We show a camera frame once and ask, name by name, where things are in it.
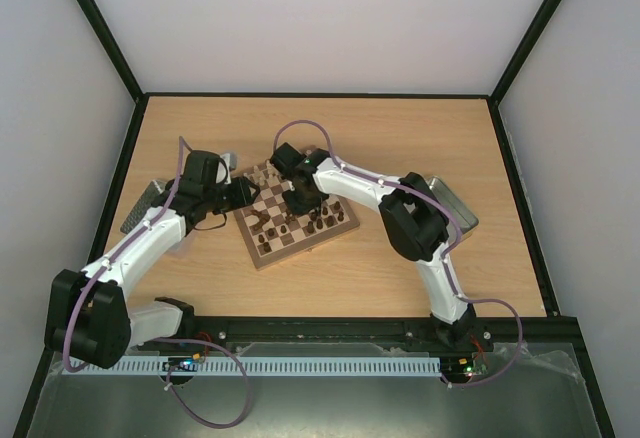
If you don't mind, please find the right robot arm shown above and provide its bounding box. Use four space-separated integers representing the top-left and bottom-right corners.
270 143 476 350

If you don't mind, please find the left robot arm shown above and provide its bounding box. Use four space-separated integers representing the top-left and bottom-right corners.
44 150 260 373

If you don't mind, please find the wooden chess board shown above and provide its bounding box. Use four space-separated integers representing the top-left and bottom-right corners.
234 160 360 270

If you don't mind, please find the left metal tray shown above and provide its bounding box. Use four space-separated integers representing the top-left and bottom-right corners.
119 179 167 235

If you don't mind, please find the right metal tin tray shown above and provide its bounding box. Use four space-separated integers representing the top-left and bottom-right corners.
426 176 479 240

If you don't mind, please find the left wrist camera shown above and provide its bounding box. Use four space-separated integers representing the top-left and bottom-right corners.
220 152 238 172

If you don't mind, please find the black enclosure frame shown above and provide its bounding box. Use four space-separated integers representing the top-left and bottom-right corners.
14 0 616 438

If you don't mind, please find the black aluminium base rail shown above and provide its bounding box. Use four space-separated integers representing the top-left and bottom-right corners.
177 316 584 355

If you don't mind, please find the light blue slotted cable duct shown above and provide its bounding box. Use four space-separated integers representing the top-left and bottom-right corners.
80 355 441 378

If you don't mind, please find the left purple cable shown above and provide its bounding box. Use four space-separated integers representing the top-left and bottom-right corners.
63 136 250 430

